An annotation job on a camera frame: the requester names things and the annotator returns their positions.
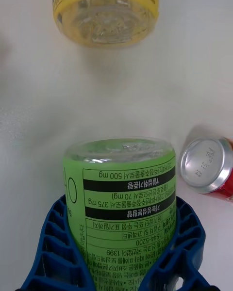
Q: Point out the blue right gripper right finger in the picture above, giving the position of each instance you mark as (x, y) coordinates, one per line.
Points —
(184, 252)

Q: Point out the green label plastic bottle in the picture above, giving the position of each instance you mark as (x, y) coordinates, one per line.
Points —
(121, 198)

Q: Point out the yellow label plastic bottle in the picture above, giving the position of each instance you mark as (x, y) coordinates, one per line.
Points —
(104, 12)

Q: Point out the red drink can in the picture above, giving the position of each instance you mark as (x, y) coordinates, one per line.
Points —
(208, 166)

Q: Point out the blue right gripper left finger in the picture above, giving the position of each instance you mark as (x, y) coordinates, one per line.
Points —
(54, 259)

